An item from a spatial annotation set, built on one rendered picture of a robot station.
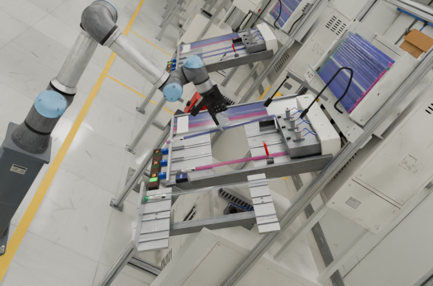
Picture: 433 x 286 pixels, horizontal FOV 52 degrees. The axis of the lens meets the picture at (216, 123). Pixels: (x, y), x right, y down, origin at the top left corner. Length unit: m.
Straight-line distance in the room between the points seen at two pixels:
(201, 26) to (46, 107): 4.78
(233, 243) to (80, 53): 1.07
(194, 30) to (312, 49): 3.41
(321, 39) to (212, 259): 1.80
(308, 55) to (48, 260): 2.14
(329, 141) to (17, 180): 1.31
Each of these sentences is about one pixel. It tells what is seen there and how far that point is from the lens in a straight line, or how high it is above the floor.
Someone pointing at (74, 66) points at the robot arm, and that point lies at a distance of 1.91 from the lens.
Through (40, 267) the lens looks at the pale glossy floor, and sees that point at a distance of 2.31.
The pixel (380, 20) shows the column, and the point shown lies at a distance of 5.27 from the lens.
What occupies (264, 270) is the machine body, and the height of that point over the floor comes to 0.55.
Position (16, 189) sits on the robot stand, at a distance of 2.05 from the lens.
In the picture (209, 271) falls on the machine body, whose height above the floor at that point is 0.41.
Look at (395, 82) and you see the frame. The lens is 1.83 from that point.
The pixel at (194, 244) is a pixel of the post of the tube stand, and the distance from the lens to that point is 1.67.
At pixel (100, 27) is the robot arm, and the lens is 1.70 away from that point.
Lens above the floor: 1.65
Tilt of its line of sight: 19 degrees down
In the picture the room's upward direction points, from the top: 36 degrees clockwise
